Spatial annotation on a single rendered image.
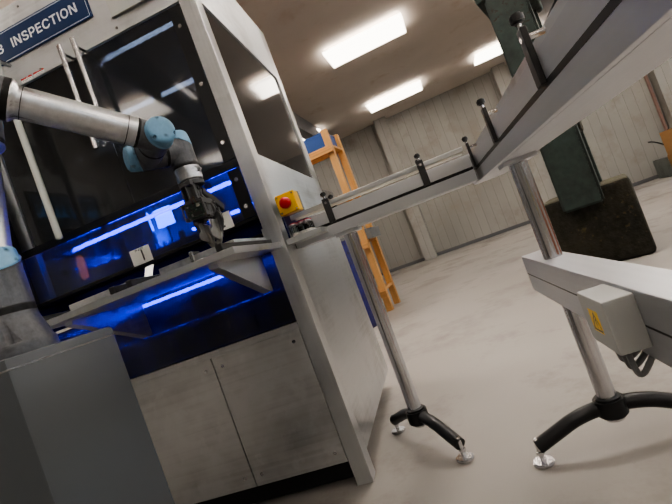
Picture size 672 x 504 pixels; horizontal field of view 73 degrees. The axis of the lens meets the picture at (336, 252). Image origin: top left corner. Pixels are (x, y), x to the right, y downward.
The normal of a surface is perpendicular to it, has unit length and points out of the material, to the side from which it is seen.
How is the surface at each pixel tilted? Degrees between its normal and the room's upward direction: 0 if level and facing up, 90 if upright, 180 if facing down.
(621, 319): 90
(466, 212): 90
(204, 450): 90
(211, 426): 90
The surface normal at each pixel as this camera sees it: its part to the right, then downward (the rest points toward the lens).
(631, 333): -0.19, 0.05
